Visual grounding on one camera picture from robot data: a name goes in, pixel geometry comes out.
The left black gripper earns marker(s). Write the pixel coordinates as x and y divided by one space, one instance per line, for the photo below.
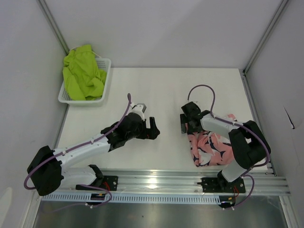
150 133

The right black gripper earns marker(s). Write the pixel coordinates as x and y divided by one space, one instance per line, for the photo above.
184 120

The aluminium frame post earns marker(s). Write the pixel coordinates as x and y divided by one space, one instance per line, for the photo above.
266 34
53 25

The left aluminium frame post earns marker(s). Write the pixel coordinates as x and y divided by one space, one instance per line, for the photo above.
53 25

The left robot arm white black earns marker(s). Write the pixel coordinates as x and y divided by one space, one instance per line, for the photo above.
54 169

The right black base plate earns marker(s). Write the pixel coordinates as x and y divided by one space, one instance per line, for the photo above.
217 185

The right aluminium frame post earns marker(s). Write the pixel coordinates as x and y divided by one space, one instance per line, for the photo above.
266 34

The white slotted cable duct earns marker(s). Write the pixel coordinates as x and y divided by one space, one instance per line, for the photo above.
133 198

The pink shark print shorts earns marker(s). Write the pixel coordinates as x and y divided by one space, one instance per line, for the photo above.
209 149

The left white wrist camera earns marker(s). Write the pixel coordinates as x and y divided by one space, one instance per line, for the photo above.
138 109

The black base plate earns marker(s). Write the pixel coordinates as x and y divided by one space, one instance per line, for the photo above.
109 183
217 185

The aluminium mounting rail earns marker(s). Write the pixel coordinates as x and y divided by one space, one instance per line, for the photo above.
185 182

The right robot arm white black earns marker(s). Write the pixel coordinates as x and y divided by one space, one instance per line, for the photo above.
248 144

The lime green shorts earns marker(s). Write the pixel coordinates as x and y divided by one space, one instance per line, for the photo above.
83 79

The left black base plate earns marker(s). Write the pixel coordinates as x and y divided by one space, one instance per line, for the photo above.
109 183

